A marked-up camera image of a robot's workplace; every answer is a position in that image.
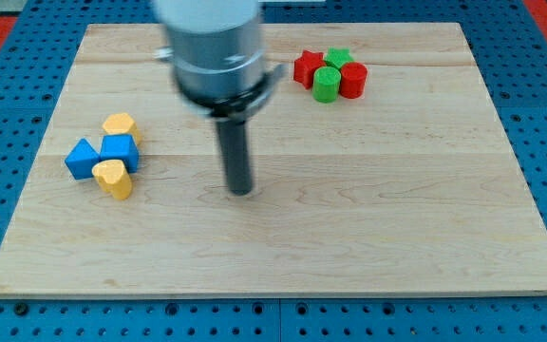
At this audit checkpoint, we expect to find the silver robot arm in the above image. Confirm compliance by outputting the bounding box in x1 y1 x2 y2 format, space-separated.
152 0 283 196

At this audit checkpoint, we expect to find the blue triangle block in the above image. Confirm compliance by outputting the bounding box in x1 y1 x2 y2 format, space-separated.
65 138 100 180

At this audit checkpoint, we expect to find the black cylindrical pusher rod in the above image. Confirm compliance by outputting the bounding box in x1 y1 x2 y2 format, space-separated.
216 121 254 196

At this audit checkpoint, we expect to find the green star block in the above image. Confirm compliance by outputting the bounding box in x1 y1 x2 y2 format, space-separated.
323 47 354 69

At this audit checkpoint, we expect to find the blue cube block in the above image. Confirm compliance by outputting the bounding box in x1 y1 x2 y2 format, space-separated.
100 134 140 173

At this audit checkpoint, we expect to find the yellow hexagon block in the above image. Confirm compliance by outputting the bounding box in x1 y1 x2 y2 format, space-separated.
102 112 142 145

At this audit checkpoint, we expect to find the red cylinder block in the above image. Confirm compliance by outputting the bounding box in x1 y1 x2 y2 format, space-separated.
339 62 368 99

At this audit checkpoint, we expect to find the yellow heart block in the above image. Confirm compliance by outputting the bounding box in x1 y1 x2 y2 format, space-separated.
91 160 133 200

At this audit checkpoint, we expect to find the wooden board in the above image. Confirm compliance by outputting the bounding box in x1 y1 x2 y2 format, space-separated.
0 23 547 299

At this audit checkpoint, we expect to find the green cylinder block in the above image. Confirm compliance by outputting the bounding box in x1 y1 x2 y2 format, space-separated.
312 66 341 104

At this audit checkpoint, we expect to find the red star block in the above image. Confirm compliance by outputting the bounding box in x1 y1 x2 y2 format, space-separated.
292 49 327 89

